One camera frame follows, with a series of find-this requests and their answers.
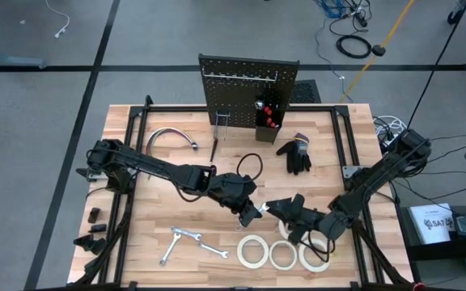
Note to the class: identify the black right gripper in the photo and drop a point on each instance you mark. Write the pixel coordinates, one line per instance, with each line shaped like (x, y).
(312, 222)

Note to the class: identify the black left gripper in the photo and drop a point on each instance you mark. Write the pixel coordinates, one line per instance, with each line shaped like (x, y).
(233, 190)

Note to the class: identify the silver ratchet wrench black grip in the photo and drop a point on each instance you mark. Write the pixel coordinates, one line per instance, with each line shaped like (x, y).
(259, 104)

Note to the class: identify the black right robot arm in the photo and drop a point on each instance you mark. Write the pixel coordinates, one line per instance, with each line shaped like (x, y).
(378, 178)

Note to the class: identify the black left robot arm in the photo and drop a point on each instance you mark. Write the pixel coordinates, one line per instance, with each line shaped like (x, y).
(156, 165)

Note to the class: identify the white masking tape roll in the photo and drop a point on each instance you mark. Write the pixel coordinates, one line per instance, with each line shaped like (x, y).
(240, 251)
(318, 267)
(271, 255)
(283, 232)

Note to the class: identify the black work glove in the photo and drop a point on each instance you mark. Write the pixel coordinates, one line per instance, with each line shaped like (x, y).
(297, 155)

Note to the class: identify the black pegboard tool bin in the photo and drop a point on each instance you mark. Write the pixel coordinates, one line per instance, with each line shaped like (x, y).
(267, 135)

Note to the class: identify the black metal pegboard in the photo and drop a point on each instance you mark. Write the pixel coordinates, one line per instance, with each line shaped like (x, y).
(225, 101)

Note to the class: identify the black perforated plate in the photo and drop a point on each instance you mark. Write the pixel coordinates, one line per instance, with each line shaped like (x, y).
(306, 93)

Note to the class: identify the white printed booklet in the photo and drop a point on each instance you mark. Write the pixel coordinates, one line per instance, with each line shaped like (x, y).
(431, 230)

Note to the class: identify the red clamp knob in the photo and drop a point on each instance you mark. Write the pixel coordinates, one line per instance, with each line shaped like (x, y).
(419, 287)

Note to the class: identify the small black block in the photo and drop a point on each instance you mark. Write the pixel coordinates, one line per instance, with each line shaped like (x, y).
(94, 215)
(97, 229)

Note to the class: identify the black equipment cart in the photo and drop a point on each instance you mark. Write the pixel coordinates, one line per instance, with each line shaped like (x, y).
(439, 252)

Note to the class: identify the black power adapter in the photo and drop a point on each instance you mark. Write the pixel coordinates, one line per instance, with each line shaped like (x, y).
(378, 50)

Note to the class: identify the black stand legs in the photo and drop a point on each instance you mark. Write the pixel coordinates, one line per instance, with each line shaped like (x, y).
(454, 18)

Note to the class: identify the grey metal stand foot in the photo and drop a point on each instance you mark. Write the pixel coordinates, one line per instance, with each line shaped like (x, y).
(18, 62)

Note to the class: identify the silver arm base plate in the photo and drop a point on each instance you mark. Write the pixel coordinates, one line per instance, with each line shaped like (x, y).
(350, 170)
(87, 174)

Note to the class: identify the silver pegboard hook rail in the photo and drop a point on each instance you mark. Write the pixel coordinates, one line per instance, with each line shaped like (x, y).
(263, 78)

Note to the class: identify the black metal table frame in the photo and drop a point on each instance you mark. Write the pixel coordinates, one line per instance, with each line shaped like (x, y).
(168, 109)

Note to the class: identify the black bracket part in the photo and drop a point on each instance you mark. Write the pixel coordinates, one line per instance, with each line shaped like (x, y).
(89, 244)

